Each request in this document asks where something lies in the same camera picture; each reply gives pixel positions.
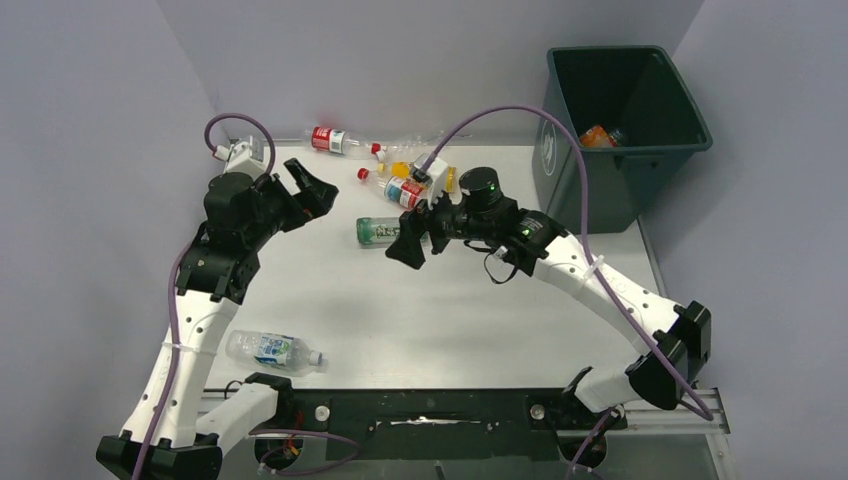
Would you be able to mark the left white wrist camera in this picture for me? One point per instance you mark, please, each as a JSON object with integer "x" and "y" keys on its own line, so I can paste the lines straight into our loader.
{"x": 246, "y": 156}

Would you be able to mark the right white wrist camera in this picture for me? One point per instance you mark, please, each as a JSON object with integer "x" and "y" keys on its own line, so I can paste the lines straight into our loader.
{"x": 432, "y": 173}

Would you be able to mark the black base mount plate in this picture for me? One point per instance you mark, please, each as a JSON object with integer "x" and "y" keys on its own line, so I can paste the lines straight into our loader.
{"x": 539, "y": 424}

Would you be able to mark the orange tea bottle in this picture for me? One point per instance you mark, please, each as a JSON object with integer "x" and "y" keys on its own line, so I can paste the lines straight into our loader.
{"x": 598, "y": 137}

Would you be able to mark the blue white label bottle front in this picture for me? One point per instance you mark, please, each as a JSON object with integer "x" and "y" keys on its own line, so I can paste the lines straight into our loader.
{"x": 273, "y": 351}

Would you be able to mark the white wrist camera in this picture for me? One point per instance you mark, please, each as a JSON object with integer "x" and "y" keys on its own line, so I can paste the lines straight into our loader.
{"x": 432, "y": 173}
{"x": 246, "y": 156}

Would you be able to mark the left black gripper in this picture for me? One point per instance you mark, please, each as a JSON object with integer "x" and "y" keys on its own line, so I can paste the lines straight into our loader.
{"x": 314, "y": 198}

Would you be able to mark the dark green plastic bin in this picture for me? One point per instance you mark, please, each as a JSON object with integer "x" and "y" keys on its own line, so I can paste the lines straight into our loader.
{"x": 627, "y": 111}

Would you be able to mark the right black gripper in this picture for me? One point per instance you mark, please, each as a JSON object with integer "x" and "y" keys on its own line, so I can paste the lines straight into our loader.
{"x": 407, "y": 247}

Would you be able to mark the red blue label bottle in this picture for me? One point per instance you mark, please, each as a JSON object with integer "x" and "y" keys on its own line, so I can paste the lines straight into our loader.
{"x": 403, "y": 192}

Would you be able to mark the green tea bottle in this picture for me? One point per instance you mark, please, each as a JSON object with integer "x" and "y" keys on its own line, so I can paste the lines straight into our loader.
{"x": 372, "y": 232}

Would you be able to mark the clear crushed bottle at back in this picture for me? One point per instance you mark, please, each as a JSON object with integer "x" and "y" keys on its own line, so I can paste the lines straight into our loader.
{"x": 406, "y": 149}

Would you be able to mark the red label bottle at back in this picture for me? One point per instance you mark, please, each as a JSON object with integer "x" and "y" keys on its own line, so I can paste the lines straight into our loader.
{"x": 339, "y": 142}

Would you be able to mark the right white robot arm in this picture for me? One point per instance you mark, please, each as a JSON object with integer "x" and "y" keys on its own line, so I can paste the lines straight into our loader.
{"x": 671, "y": 342}

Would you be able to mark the yellow juice bottle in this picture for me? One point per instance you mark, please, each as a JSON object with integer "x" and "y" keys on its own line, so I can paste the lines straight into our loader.
{"x": 402, "y": 170}

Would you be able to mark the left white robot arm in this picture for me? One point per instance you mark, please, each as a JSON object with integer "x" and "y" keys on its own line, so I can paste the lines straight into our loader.
{"x": 166, "y": 435}

